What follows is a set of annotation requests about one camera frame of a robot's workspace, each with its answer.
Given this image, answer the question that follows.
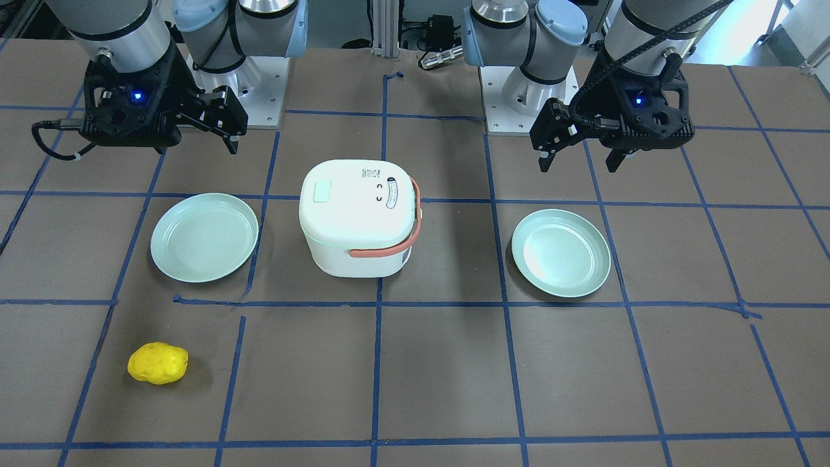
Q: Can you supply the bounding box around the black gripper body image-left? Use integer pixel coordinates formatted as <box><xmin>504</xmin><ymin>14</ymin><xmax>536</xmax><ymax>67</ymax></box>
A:
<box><xmin>79</xmin><ymin>47</ymin><xmax>248</xmax><ymax>154</ymax></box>

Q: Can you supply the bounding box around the green plate image-right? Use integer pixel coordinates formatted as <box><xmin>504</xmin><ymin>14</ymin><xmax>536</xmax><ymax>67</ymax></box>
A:
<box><xmin>510</xmin><ymin>209</ymin><xmax>613</xmax><ymax>298</ymax></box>

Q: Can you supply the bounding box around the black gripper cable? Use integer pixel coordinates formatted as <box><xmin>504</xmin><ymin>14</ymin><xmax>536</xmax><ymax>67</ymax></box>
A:
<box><xmin>31</xmin><ymin>119</ymin><xmax>98</xmax><ymax>162</ymax></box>

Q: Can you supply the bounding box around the white rice cooker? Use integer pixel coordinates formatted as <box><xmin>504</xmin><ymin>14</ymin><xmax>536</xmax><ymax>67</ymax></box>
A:
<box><xmin>298</xmin><ymin>159</ymin><xmax>423</xmax><ymax>278</ymax></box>

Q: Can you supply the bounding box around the yellow toy potato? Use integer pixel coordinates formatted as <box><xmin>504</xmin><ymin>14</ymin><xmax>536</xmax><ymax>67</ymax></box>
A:
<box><xmin>127</xmin><ymin>342</ymin><xmax>189</xmax><ymax>385</ymax></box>

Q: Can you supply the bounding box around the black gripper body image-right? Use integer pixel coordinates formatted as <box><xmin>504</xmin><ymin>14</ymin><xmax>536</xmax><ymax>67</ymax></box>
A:
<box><xmin>530</xmin><ymin>51</ymin><xmax>694</xmax><ymax>154</ymax></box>

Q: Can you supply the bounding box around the green plate image-left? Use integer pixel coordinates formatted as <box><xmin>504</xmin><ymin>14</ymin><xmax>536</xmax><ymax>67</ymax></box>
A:
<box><xmin>149</xmin><ymin>193</ymin><xmax>260</xmax><ymax>283</ymax></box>

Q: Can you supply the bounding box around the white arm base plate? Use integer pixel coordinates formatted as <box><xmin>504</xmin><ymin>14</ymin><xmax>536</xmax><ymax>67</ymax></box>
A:
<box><xmin>479</xmin><ymin>66</ymin><xmax>578</xmax><ymax>137</ymax></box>
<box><xmin>191</xmin><ymin>56</ymin><xmax>292</xmax><ymax>130</ymax></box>

